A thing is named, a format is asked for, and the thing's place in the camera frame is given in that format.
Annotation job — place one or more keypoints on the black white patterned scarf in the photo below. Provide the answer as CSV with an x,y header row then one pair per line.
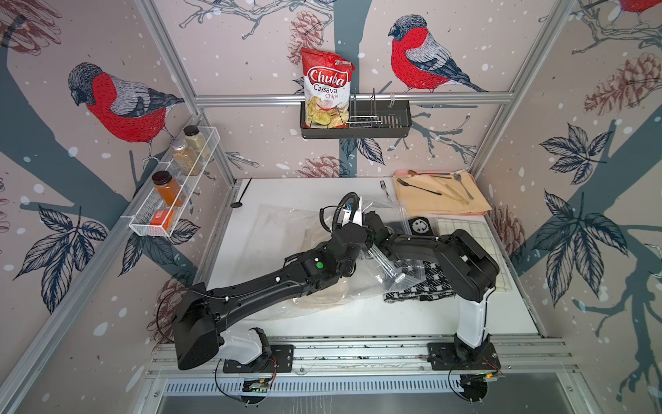
x,y
423,281

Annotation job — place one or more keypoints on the clear plastic vacuum bag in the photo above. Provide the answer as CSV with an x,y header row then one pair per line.
x,y
368,280

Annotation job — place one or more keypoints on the cream checked cloth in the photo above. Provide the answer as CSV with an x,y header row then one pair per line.
x,y
480,231

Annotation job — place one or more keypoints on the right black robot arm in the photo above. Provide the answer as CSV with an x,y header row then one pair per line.
x,y
468,268

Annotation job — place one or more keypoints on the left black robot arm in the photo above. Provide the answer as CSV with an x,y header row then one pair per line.
x,y
203,319

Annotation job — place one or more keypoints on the red Chuba chips bag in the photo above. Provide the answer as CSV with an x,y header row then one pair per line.
x,y
326,85

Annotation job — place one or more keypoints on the silver fork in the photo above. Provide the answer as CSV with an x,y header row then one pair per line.
x,y
385,190

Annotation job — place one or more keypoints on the gold cutlery piece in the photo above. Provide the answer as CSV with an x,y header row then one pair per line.
x,y
453,194

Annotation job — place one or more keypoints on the silver spoon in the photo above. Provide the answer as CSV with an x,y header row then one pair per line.
x,y
458,177

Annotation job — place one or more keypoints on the black spoon at edge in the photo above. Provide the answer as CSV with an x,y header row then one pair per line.
x,y
239,202

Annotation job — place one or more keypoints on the tan spice jar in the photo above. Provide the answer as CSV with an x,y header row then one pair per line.
x,y
185,157

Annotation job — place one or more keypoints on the pale green spice jar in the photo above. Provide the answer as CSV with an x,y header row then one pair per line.
x,y
196,140

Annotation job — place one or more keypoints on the orange spice jar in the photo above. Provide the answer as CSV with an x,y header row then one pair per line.
x,y
168,188

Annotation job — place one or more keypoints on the small orange box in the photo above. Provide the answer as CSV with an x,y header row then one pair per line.
x,y
162,219

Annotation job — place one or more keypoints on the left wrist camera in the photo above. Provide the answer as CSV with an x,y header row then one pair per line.
x,y
352,213

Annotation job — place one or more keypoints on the black wall basket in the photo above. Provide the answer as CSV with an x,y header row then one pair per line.
x,y
368,117

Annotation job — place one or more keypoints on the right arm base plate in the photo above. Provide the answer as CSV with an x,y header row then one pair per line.
x,y
457,356

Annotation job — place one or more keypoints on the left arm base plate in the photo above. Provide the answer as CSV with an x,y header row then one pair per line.
x,y
278,359

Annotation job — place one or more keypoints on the clear acrylic wall shelf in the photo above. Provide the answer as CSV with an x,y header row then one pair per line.
x,y
139,223

